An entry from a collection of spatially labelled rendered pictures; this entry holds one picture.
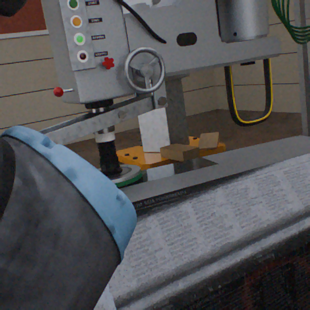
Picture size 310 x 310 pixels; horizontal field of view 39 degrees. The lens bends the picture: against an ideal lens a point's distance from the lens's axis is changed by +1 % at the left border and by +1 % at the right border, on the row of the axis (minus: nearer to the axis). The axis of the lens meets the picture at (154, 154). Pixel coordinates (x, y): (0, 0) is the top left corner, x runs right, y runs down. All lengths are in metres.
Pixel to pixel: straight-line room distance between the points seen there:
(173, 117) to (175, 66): 0.77
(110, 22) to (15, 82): 6.15
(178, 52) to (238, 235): 0.65
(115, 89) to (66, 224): 1.12
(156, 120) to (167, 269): 1.17
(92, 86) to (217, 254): 0.64
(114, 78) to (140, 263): 0.59
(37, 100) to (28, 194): 7.30
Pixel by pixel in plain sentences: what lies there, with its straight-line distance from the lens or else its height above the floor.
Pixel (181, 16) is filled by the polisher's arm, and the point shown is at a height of 1.40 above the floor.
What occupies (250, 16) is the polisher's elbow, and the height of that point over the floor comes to 1.37.
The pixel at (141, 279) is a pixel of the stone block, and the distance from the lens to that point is 1.23.
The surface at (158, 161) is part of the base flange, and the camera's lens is 2.12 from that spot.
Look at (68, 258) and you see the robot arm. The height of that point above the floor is 1.14.
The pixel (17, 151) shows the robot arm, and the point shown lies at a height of 1.23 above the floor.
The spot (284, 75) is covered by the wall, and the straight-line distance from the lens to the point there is 7.85.
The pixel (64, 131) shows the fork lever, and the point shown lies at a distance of 1.44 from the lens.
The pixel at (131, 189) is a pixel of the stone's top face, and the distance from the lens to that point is 1.45.
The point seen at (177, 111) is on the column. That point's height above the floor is 0.98.
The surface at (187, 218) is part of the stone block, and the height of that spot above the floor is 0.79.
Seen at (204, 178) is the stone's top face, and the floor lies 0.87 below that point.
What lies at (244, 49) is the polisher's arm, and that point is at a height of 1.25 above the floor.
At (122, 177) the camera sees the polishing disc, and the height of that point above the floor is 0.90.
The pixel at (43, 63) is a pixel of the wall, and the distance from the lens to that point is 7.67.
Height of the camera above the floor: 1.28
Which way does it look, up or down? 13 degrees down
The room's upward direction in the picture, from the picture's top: 9 degrees counter-clockwise
